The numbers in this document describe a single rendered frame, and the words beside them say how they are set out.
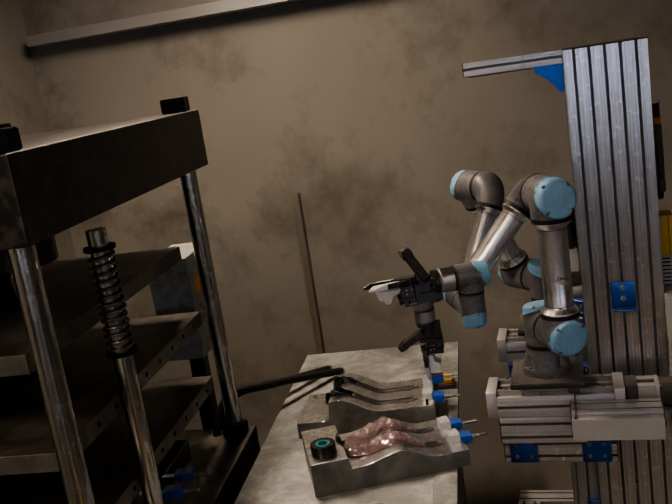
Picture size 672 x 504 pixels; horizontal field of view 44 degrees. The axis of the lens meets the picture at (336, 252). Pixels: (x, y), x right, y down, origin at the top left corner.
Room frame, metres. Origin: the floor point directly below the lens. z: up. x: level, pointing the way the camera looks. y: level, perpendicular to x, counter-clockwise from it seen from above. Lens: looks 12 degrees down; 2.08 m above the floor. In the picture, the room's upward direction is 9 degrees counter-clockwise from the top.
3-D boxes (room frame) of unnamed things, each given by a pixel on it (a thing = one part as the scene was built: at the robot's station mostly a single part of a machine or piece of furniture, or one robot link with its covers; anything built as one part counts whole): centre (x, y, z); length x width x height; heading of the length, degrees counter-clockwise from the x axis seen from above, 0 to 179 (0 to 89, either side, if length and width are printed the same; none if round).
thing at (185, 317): (2.45, 0.98, 1.26); 1.10 x 0.74 x 0.05; 170
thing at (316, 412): (2.87, -0.04, 0.87); 0.50 x 0.26 x 0.14; 80
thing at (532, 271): (2.98, -0.75, 1.20); 0.13 x 0.12 x 0.14; 27
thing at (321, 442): (2.41, 0.13, 0.93); 0.08 x 0.08 x 0.04
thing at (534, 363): (2.50, -0.61, 1.09); 0.15 x 0.15 x 0.10
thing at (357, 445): (2.51, -0.06, 0.90); 0.26 x 0.18 x 0.08; 97
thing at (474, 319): (2.35, -0.37, 1.34); 0.11 x 0.08 x 0.11; 9
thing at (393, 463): (2.50, -0.06, 0.85); 0.50 x 0.26 x 0.11; 97
